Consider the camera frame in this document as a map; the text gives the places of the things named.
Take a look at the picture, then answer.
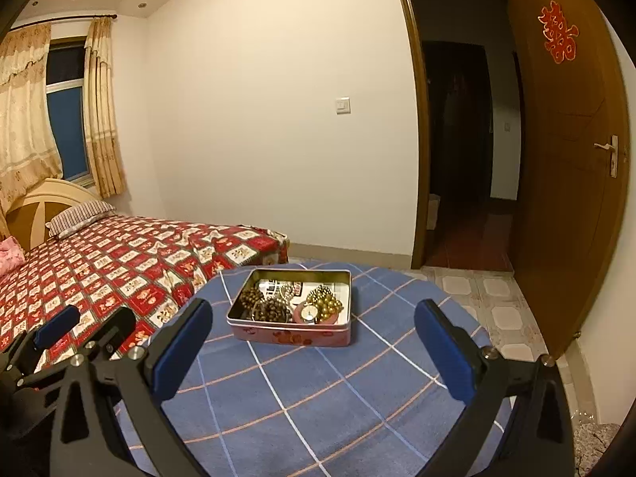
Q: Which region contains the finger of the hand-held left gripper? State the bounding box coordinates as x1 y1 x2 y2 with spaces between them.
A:
84 307 136 359
4 305 80 374

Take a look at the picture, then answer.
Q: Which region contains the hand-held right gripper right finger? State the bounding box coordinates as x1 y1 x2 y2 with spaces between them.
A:
414 299 580 477

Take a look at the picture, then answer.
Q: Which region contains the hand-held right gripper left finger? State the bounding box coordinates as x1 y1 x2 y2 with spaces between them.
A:
54 298 214 477

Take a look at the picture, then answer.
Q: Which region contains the pink tin box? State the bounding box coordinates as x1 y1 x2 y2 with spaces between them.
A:
227 268 353 347

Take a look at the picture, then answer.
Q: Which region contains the red printed blanket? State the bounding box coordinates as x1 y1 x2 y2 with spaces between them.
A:
0 215 290 373

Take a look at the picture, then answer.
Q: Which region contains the striped pillow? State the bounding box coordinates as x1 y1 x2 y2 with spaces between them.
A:
46 200 116 239

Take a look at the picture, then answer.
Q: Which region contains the blue plaid tablecloth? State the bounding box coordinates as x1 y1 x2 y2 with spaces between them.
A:
112 261 515 477

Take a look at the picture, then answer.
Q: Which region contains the cream wooden headboard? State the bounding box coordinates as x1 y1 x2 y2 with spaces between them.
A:
0 178 95 254

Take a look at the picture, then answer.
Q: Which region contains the pink round watch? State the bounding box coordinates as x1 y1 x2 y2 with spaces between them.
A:
293 301 339 326

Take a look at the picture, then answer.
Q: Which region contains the grey speckled object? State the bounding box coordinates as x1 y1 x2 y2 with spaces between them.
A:
571 410 619 477

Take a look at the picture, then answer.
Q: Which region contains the window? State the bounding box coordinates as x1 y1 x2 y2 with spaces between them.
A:
46 37 93 187

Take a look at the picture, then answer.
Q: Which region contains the brown wooden door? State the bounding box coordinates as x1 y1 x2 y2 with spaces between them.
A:
507 0 632 359

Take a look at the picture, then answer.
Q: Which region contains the beige patterned curtain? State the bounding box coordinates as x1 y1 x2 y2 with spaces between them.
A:
83 16 125 198
0 22 63 209

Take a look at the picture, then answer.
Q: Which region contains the dark curtain rod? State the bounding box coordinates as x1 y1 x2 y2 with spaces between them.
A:
10 15 117 35

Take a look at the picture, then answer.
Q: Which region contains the red paper door decoration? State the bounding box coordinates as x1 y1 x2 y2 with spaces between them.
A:
537 2 578 64

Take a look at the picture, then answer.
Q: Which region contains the brown wooden bead bracelet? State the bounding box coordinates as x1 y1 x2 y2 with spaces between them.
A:
237 283 294 323

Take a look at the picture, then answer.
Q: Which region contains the dark silver bracelet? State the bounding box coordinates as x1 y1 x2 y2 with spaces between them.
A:
258 279 305 304

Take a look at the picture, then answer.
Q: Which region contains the gold bead bracelet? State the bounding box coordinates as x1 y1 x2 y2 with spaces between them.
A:
306 285 345 319

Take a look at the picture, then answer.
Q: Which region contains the brown wooden door frame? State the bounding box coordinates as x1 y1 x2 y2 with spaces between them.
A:
390 0 512 271

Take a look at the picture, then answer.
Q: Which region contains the silver door handle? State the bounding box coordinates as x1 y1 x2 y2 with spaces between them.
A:
593 135 618 178

